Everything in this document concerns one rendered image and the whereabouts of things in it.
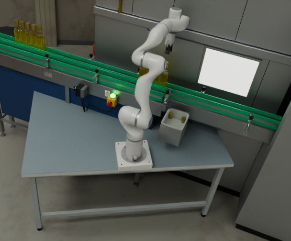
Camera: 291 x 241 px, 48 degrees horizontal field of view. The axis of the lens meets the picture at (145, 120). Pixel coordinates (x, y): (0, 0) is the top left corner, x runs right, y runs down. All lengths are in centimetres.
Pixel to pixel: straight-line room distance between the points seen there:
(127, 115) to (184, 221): 136
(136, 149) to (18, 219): 130
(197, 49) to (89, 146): 112
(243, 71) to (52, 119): 158
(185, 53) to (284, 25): 73
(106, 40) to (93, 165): 109
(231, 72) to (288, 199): 109
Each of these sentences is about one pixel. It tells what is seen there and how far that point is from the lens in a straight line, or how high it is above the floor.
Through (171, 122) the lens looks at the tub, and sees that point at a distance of 258.
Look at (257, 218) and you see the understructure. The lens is 306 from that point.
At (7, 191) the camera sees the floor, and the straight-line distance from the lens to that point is 333.
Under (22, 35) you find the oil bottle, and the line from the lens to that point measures 311.
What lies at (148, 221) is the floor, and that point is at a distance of 307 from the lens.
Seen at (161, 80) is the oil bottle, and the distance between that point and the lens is 261.
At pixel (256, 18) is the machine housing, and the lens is 248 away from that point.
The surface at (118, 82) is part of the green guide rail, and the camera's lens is 264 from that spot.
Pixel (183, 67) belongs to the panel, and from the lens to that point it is 267.
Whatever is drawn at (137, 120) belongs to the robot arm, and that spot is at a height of 119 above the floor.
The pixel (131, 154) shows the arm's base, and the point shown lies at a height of 86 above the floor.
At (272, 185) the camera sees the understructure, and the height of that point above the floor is 67.
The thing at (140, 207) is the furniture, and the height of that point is 20.
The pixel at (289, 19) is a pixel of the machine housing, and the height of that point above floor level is 181.
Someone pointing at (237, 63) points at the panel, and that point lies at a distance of 258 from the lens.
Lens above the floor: 251
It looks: 38 degrees down
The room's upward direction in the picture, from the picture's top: 9 degrees clockwise
